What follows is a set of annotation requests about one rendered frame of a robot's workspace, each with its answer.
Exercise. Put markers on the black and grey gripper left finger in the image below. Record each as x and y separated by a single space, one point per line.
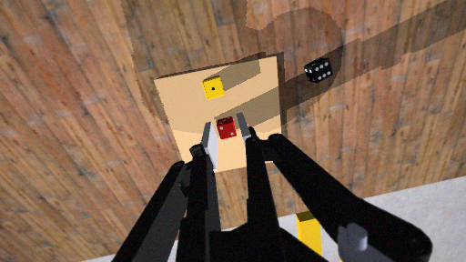
187 187

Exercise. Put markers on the black die with white pips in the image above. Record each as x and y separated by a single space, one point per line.
318 70

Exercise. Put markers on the red die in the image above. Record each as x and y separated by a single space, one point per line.
226 127

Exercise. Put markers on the yellow die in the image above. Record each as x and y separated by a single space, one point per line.
213 87

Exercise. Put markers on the tan flat mat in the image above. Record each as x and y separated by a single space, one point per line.
250 87

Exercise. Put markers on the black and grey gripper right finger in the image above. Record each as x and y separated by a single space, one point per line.
362 231

